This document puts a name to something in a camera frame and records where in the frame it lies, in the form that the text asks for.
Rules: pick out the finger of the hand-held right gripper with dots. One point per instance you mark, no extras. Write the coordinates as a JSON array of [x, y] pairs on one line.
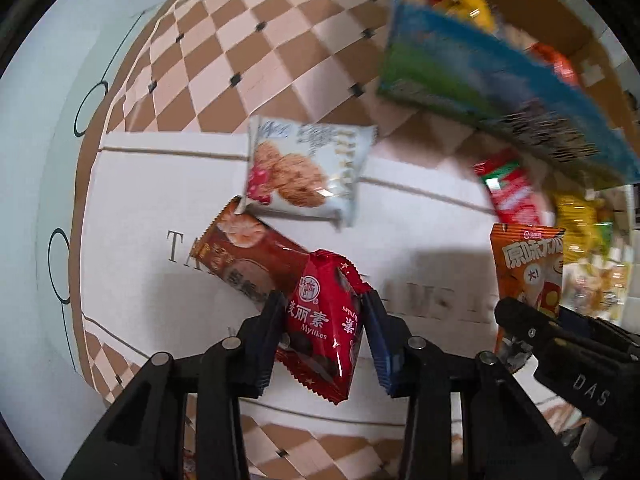
[[595, 330], [525, 325]]

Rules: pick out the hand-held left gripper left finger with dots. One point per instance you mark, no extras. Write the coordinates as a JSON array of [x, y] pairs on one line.
[[265, 345]]

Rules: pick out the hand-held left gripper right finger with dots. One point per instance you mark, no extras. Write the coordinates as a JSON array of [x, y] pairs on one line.
[[380, 355]]

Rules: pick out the red chocolate snack packet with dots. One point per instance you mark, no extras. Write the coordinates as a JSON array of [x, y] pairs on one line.
[[320, 325]]

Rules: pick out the orange cartoon snack packet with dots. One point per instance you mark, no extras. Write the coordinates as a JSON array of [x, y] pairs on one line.
[[525, 265]]

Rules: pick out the cardboard box with blue side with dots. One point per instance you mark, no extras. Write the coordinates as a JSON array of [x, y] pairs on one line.
[[450, 55]]

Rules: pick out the brown cookie packet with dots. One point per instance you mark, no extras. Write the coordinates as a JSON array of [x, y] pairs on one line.
[[250, 255]]

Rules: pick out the red green snack packet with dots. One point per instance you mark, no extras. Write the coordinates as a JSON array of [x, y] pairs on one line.
[[510, 190]]

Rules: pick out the pale blue cookie packet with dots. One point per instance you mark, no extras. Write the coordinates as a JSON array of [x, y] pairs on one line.
[[300, 170]]

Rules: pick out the round checkered mat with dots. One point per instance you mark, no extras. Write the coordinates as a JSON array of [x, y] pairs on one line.
[[135, 200]]

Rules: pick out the plain orange snack packet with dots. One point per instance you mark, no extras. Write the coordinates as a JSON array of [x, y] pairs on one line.
[[555, 62]]

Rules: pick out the pale mat with black rings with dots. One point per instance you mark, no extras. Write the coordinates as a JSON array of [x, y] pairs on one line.
[[45, 160]]

